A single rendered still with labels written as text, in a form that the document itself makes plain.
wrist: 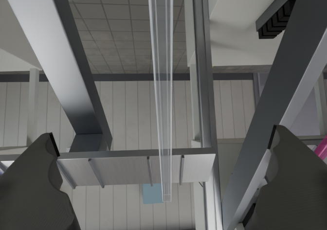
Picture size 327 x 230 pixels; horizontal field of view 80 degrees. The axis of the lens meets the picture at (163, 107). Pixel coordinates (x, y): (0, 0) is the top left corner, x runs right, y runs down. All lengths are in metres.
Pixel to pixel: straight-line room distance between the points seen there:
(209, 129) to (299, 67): 0.35
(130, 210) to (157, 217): 0.44
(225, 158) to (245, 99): 2.99
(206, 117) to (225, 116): 2.92
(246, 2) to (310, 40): 0.38
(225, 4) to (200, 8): 0.10
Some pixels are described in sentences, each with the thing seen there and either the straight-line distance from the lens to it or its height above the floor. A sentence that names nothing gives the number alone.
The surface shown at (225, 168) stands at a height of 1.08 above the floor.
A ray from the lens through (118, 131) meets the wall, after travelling 3.22.
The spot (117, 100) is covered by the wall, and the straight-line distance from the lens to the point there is 3.26.
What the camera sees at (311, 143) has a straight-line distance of 0.40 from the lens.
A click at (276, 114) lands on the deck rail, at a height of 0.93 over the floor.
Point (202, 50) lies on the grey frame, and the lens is 0.61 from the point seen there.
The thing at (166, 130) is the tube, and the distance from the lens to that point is 0.19.
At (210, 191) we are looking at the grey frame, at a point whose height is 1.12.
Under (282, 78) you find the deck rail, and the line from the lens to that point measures 0.30.
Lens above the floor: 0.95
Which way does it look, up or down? 7 degrees down
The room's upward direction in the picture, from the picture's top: 178 degrees clockwise
